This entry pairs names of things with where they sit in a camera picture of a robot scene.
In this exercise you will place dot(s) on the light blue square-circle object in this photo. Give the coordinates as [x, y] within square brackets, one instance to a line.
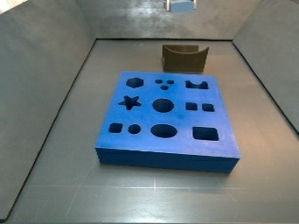
[182, 6]

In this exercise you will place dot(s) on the black curved fixture stand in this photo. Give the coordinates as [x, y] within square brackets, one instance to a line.
[185, 58]

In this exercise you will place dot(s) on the blue foam shape tray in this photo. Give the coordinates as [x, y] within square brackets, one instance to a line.
[167, 122]

